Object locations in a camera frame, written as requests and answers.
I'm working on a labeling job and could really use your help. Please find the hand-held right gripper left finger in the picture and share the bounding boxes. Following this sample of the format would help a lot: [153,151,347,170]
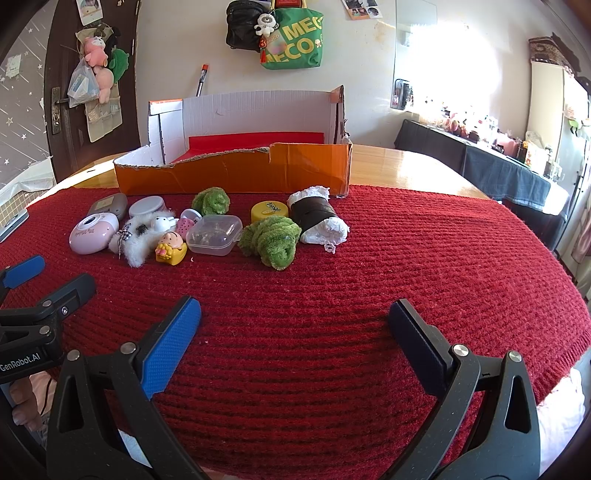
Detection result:
[46,295,213,480]

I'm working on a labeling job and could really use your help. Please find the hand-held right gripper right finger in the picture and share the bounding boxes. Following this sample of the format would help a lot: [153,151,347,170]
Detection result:
[388,299,542,480]

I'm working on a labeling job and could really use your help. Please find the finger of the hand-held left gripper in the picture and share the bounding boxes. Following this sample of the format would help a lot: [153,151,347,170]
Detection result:
[0,255,46,308]
[0,272,98,334]

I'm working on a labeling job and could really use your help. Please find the pink mini camera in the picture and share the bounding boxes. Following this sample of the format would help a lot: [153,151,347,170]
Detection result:
[69,213,122,256]

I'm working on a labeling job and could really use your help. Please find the white fluffy bunny hair clip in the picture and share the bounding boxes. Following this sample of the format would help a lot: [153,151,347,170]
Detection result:
[108,210,178,268]

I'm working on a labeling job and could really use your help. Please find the grey oval case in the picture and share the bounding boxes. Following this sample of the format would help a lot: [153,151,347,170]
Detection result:
[87,193,129,221]

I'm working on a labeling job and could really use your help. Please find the yellow toy figure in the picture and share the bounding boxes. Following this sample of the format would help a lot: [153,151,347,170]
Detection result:
[155,231,188,265]

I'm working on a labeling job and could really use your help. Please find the clear plastic box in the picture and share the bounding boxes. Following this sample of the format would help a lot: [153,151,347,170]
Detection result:
[186,215,243,256]

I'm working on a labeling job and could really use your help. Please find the small pink capsule toy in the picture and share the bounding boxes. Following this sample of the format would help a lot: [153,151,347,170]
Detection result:
[178,209,202,241]

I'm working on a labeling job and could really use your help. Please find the large green plush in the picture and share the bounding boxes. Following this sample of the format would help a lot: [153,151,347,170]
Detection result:
[238,217,302,271]

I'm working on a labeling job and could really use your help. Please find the small green plush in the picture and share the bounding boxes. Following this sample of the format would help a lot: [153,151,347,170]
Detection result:
[191,186,231,216]

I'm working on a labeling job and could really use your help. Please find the orange and white cardboard box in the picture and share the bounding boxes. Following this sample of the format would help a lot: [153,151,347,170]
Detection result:
[113,84,353,200]

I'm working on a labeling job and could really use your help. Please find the white flat device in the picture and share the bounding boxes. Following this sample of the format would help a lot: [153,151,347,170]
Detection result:
[0,210,29,243]

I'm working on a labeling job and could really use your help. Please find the white plastic sheet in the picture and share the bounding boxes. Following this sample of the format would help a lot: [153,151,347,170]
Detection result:
[14,157,56,192]

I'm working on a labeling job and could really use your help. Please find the red knitted blanket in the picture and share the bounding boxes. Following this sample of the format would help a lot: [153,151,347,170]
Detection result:
[0,184,591,472]

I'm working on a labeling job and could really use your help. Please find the white cloth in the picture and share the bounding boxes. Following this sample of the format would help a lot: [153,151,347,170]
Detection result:
[536,369,591,467]

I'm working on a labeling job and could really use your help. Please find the plush toys on door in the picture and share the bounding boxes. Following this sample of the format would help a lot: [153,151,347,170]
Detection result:
[74,25,123,143]

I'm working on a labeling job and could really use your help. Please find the wooden table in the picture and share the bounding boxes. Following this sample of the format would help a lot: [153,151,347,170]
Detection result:
[55,143,490,201]

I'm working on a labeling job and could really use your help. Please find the dark cloth-covered side table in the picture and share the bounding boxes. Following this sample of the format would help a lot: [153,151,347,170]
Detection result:
[394,119,571,252]

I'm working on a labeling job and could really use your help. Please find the clear plastic bag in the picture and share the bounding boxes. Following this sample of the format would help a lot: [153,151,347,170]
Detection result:
[67,58,100,109]

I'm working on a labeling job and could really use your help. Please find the pink curtain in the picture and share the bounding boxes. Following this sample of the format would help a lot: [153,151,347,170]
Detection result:
[573,203,591,278]

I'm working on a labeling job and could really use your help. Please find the peach plush toy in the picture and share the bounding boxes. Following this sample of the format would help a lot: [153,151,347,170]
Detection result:
[95,66,115,104]

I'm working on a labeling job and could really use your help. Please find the row of jars and bottles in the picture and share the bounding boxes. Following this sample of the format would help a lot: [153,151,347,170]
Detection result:
[416,102,568,181]

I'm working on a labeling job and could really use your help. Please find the dark brown door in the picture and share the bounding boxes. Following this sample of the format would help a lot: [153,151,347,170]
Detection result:
[45,0,141,184]

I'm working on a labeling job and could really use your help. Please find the red paper liner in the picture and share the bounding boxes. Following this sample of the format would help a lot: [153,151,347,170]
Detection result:
[173,133,325,164]

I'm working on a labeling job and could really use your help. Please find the green hanging plush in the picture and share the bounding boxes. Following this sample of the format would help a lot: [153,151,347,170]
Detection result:
[109,47,131,85]

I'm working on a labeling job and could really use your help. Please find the pink plush toy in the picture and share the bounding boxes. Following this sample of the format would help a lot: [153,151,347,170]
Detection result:
[83,36,110,66]

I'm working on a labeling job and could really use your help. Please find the photo card on door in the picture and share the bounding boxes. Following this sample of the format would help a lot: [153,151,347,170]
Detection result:
[76,0,105,26]

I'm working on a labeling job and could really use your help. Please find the white refrigerator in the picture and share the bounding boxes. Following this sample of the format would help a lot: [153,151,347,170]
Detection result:
[526,60,591,185]

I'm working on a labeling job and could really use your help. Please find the patterned cloth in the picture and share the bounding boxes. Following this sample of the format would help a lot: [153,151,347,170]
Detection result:
[529,36,578,70]

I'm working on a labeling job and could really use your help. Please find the black bag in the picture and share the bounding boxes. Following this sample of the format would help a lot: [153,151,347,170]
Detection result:
[225,0,273,51]

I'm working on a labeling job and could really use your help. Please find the green tote bag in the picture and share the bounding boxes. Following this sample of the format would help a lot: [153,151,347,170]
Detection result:
[260,0,325,71]

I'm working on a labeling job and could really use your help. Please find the metal door handle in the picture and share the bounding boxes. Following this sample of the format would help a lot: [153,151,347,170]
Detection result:
[50,87,70,136]

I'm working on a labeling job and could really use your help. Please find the black wire shelf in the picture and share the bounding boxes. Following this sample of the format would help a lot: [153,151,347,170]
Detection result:
[392,78,414,110]

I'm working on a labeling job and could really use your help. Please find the wall mirror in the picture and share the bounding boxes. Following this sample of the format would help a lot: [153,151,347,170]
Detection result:
[390,0,439,112]

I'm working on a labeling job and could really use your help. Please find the panda plush keychain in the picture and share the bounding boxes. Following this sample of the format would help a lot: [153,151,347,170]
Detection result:
[253,13,278,38]

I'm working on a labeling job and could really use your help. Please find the wall photos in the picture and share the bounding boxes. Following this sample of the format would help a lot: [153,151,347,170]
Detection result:
[342,0,384,21]

